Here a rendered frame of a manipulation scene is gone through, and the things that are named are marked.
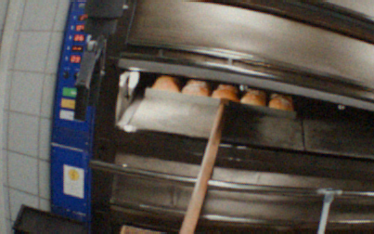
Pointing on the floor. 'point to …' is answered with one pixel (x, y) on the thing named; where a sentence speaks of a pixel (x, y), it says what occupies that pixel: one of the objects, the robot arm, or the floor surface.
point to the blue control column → (75, 138)
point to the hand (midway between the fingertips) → (85, 108)
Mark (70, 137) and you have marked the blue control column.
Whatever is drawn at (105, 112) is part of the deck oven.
